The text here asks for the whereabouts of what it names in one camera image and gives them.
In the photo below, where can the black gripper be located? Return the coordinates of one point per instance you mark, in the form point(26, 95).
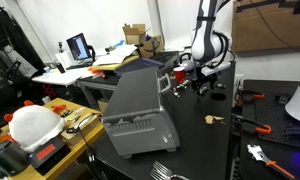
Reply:
point(205, 76)

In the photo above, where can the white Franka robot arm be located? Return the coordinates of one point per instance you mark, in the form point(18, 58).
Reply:
point(206, 46)

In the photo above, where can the red plastic cup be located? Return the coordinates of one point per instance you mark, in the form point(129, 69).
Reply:
point(179, 75)

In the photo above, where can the tan tape patch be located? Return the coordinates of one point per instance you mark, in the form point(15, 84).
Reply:
point(172, 77)

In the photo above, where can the large tan paper scrap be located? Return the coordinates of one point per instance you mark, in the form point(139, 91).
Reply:
point(210, 119)

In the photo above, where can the white power strip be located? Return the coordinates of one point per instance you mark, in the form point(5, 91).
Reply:
point(238, 86)

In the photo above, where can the black clamp with orange tip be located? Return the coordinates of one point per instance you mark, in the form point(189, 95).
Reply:
point(259, 96)

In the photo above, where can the cardboard box with black print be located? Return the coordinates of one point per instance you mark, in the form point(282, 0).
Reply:
point(150, 46)

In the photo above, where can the grey toaster oven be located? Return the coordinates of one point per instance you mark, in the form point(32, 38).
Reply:
point(140, 110)

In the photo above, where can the blue plastic bin lid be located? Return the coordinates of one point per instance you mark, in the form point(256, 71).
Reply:
point(140, 63)

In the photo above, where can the black clamp with orange hook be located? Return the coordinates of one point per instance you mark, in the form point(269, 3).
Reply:
point(264, 130)

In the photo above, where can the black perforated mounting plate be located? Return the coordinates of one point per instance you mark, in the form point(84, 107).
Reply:
point(276, 110)

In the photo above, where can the open flap cardboard box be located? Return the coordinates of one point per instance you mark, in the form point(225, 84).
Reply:
point(134, 33)

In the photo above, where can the large cardboard panel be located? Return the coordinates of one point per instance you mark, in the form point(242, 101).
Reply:
point(270, 26)

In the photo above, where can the metal fork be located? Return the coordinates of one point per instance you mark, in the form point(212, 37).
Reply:
point(161, 170)

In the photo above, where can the white paper stack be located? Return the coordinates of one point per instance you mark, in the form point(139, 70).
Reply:
point(115, 53)

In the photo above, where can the yellow foam board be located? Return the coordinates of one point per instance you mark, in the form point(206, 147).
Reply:
point(106, 66)

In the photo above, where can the orange object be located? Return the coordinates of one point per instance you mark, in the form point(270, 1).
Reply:
point(96, 71)

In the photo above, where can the open laptop with bright screen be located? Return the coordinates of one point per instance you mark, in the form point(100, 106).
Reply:
point(78, 46)

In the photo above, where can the wooden table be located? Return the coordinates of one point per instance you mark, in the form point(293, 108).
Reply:
point(80, 148)

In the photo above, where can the tan flat box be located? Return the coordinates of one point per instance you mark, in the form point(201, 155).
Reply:
point(73, 136)

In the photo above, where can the white container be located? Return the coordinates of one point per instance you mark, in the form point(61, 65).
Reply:
point(64, 58)

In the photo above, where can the long white table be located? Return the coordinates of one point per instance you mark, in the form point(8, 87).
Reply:
point(60, 76)

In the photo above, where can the small orange toy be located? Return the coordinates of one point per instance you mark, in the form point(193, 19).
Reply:
point(58, 108)

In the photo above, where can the red object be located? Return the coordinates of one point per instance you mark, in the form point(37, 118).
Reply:
point(49, 90)

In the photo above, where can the black scale with orange panel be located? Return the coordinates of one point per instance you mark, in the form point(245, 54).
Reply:
point(46, 153)

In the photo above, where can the white plush with orange ears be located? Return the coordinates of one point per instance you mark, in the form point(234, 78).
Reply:
point(33, 126)

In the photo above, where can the black hanging coat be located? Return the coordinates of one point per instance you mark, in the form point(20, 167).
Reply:
point(10, 33)

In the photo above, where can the black round pot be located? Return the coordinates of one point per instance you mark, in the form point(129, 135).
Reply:
point(6, 158)

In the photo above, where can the wrist camera on white mount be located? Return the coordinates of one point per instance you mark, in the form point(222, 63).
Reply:
point(216, 68)

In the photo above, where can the aluminium frame table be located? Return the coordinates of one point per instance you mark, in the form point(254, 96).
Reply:
point(96, 85)

